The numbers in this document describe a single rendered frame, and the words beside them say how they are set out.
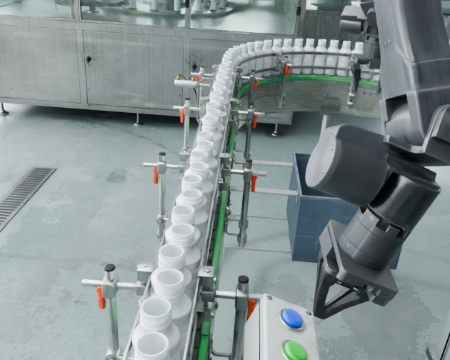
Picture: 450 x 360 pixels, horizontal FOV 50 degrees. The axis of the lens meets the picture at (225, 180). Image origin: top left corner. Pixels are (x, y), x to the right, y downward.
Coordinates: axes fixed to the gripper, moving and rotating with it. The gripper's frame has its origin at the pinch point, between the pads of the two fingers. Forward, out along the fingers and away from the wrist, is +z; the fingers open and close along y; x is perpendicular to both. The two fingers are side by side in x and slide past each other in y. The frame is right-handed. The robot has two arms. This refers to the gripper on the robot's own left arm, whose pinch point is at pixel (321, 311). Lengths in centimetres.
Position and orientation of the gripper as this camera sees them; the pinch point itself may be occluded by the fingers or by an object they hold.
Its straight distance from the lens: 59.9
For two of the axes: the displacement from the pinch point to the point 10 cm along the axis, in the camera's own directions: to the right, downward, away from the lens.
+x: 9.1, 3.9, 1.2
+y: -0.6, 4.3, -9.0
